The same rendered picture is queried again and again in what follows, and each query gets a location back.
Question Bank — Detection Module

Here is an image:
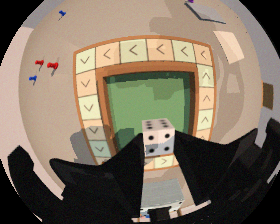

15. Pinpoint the white die with black pips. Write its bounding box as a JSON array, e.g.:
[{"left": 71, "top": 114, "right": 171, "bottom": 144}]
[{"left": 143, "top": 119, "right": 175, "bottom": 156}]

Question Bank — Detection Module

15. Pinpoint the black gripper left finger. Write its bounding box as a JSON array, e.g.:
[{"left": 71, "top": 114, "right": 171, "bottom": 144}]
[{"left": 50, "top": 133, "right": 144, "bottom": 218}]

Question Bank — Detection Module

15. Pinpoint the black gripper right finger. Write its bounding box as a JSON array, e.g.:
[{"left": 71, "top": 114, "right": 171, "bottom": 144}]
[{"left": 173, "top": 128, "right": 258, "bottom": 206}]

